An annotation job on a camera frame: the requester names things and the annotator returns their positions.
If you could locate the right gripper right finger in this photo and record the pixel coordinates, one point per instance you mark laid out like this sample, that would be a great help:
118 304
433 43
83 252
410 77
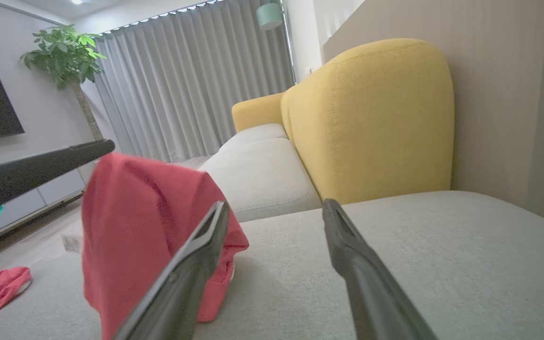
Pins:
371 283

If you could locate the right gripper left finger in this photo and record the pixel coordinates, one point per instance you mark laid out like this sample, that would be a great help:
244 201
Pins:
177 278

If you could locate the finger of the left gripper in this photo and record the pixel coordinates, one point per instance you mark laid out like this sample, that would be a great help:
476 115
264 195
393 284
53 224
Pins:
40 170

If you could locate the red basketball jersey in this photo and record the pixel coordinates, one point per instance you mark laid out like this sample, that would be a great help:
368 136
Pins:
135 226

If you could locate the white television cabinet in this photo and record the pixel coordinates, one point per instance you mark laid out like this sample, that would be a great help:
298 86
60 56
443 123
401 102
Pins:
40 196

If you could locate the grey sofa chaise seat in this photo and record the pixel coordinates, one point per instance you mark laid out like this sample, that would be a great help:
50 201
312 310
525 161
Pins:
442 264

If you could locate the green potted tree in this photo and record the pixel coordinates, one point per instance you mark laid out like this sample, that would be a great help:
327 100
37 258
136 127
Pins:
64 54

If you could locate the grey sofa back cushion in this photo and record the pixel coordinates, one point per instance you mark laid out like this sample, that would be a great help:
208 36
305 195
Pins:
262 179

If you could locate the grey sofa seat cushion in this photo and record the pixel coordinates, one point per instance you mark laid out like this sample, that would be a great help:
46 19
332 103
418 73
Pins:
253 137

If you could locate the grey curtain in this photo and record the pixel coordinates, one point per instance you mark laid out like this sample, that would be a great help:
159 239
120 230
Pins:
191 80

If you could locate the mint green lamp shade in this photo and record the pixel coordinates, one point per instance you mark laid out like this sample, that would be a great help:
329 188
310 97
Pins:
269 16

